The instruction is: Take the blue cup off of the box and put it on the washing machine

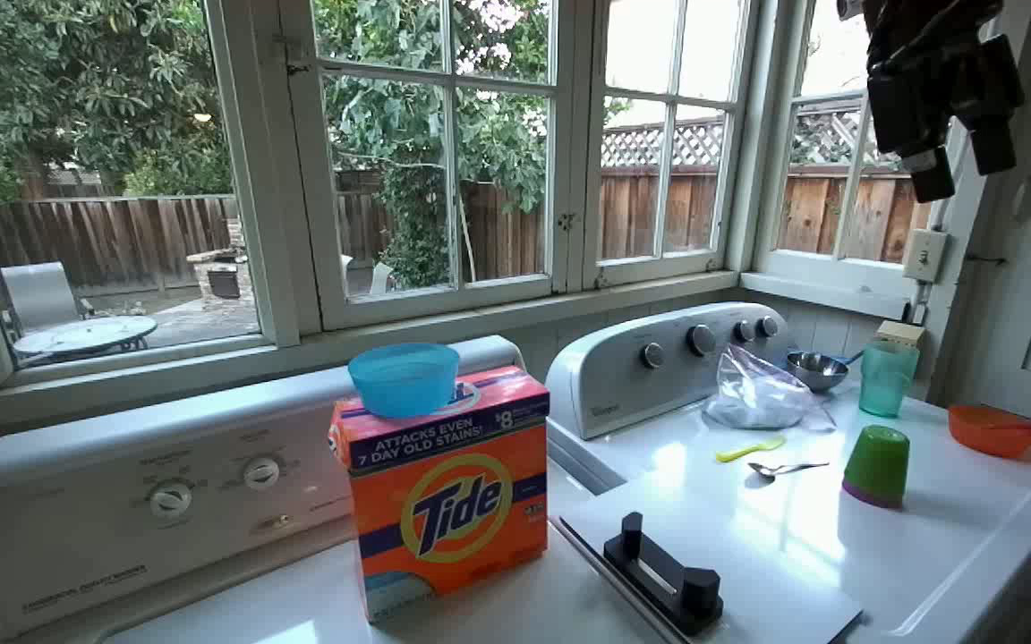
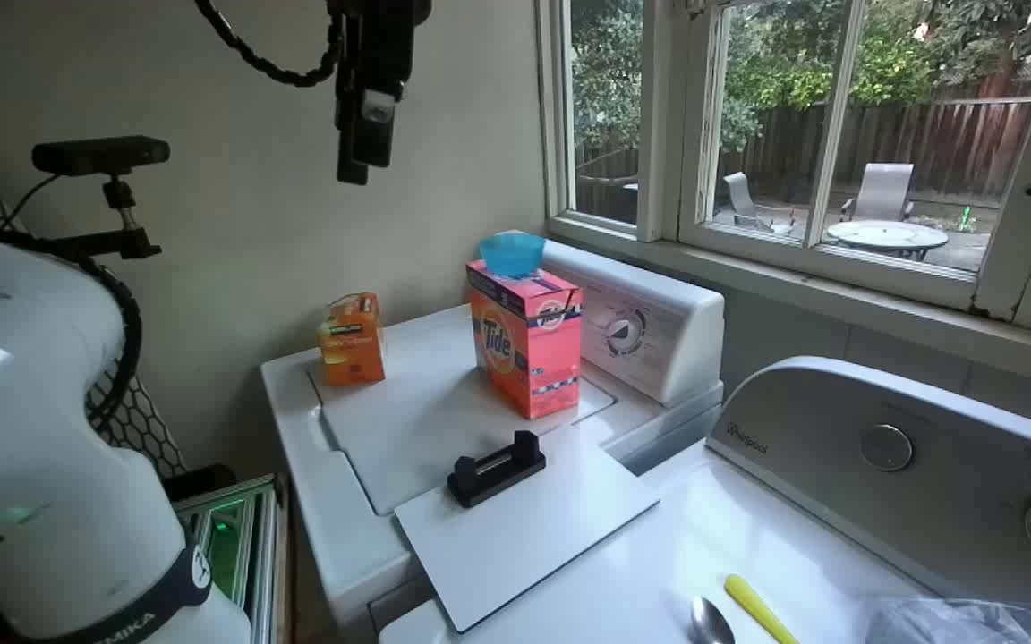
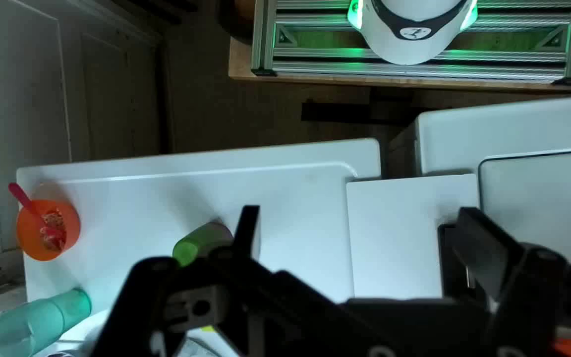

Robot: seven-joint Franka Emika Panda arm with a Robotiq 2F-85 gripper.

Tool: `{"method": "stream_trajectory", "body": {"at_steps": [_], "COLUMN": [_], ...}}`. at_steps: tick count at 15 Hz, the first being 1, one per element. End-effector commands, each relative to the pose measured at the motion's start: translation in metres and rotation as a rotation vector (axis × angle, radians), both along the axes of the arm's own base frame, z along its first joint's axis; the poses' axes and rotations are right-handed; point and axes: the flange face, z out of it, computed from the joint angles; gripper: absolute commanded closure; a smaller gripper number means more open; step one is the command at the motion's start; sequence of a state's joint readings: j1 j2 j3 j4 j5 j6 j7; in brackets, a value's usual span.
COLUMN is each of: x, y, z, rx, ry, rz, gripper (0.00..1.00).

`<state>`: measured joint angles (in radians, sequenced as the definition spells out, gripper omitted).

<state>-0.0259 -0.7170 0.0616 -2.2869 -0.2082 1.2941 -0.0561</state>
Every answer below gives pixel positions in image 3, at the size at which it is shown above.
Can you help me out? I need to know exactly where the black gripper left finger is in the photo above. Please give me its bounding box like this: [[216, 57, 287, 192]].
[[93, 204, 341, 357]]

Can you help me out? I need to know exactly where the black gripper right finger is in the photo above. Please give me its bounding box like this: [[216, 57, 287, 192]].
[[436, 206, 571, 357]]

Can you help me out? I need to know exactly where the teal cup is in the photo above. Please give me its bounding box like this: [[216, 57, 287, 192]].
[[0, 285, 95, 357]]

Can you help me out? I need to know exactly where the orange cup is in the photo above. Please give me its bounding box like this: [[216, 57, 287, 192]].
[[14, 196, 83, 263]]

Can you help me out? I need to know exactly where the green marker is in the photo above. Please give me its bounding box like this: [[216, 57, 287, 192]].
[[170, 218, 236, 267]]

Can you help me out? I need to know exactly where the white flat board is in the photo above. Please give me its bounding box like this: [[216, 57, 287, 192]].
[[345, 172, 480, 303]]

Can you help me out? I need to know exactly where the white Whirlpool dryer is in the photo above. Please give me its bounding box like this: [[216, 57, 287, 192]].
[[412, 93, 571, 273]]

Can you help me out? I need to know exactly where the red plastic spoon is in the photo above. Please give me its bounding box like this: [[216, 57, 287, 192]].
[[6, 182, 67, 251]]

